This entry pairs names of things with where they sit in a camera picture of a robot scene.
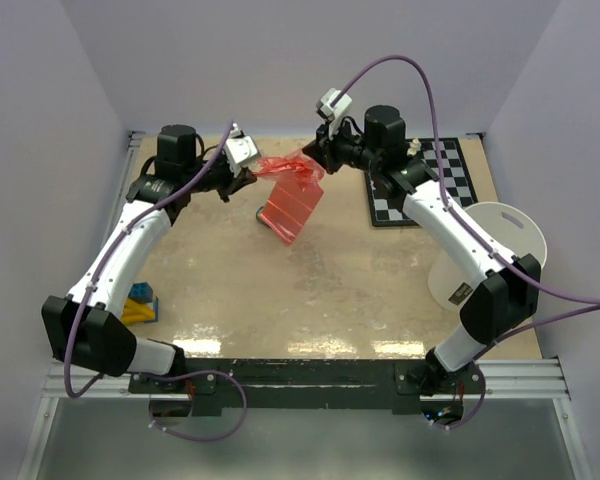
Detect aluminium rail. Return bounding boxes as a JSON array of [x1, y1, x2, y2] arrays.
[[42, 359, 571, 400], [100, 130, 146, 251]]

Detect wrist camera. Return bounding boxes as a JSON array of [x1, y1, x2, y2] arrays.
[[316, 88, 352, 138], [223, 123, 261, 178]]

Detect red trash bag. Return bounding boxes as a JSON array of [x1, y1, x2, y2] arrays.
[[255, 150, 325, 245]]

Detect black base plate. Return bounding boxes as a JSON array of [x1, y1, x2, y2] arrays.
[[129, 358, 486, 423]]

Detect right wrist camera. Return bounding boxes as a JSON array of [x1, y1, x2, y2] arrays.
[[316, 88, 352, 138]]

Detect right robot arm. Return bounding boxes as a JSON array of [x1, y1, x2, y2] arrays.
[[302, 104, 541, 393]]

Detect white chess piece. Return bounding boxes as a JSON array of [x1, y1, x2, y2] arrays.
[[407, 138, 421, 156]]

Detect aluminium left side rail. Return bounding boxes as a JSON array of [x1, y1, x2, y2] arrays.
[[100, 130, 146, 251]]

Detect white trash bin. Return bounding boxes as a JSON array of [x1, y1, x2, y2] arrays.
[[427, 201, 548, 314]]

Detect yellow blue toy blocks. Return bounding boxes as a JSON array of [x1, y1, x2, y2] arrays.
[[121, 282, 159, 326]]

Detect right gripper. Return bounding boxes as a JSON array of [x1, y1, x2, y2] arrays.
[[305, 113, 383, 175]]

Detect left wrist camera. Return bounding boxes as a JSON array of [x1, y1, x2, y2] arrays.
[[223, 123, 261, 178]]

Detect colourful toy block car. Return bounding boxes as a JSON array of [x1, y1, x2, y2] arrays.
[[255, 206, 268, 226]]

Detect black white chessboard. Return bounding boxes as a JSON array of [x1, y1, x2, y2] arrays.
[[364, 137, 478, 228]]

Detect aluminium front rail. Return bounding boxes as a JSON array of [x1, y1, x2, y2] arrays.
[[42, 359, 571, 400]]

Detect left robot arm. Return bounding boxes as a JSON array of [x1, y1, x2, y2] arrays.
[[41, 124, 260, 392]]

